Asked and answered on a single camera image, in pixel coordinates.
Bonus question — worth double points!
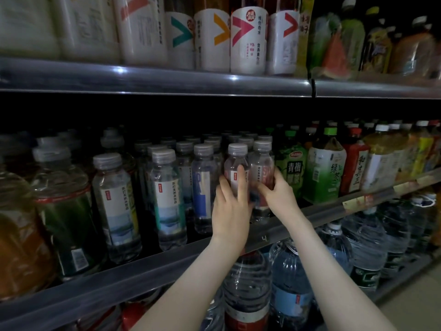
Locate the person's left hand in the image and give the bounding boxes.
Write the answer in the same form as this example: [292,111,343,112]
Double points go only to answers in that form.
[210,169,254,258]

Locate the person's right hand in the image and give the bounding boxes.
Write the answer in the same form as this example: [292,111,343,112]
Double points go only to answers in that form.
[258,167,304,230]

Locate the row of large water jugs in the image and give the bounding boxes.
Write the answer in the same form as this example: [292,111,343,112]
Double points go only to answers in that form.
[76,193,441,331]

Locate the dark grey store shelving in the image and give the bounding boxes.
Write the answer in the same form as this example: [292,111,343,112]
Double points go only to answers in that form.
[0,0,441,331]

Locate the person's left forearm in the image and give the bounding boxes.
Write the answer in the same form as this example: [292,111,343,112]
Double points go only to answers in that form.
[131,241,249,331]

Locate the person's right forearm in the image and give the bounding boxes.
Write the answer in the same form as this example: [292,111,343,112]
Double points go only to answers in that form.
[286,213,397,331]

